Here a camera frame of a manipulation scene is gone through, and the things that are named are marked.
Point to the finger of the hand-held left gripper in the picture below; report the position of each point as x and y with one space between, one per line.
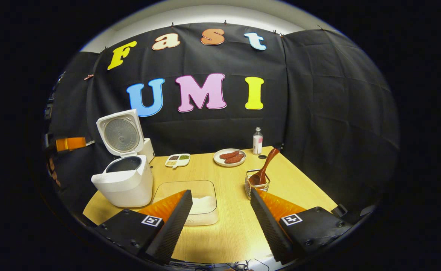
70 144

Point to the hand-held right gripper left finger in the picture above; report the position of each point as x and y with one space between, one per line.
171 229

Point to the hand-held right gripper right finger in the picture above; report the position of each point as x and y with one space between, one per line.
269 229

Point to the white rice cooker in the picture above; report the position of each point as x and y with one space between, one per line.
126 188

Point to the brown wooden spoon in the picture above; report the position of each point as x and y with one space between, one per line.
266 165

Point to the clear plastic container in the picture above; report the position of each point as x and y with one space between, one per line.
205 218

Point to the white divided dish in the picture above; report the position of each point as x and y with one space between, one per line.
178 160

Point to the red clip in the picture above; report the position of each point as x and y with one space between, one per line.
88 76

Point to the red-brown sausage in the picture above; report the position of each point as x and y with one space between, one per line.
229 154
234 159

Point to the white toaster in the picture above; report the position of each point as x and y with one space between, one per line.
149 150

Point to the white round plate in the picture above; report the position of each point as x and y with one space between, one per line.
217 160

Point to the clear bottle with pink label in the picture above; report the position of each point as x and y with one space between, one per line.
257 143

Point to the black backdrop cloth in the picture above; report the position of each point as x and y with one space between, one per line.
318 113

